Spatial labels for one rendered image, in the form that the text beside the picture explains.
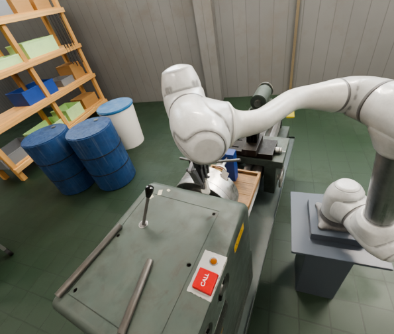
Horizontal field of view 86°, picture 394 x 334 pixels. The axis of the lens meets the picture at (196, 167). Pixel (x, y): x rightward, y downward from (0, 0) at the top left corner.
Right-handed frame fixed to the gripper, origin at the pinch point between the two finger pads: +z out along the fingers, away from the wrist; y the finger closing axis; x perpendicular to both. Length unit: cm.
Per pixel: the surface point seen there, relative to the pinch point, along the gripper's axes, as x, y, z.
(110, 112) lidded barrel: 243, 156, 63
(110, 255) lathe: 24.6, -31.3, 10.6
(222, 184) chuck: 1.6, 17.0, 16.4
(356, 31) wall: -70, 405, 42
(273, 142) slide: -9, 86, 39
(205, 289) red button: -11.7, -28.8, 9.5
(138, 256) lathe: 14.7, -27.9, 10.6
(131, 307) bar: 5.4, -41.3, 8.6
